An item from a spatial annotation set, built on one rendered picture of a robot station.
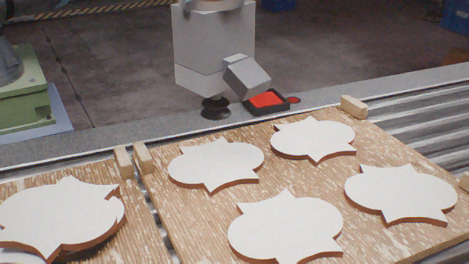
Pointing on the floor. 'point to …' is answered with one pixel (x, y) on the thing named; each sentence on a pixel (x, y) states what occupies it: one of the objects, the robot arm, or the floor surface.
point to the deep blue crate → (456, 17)
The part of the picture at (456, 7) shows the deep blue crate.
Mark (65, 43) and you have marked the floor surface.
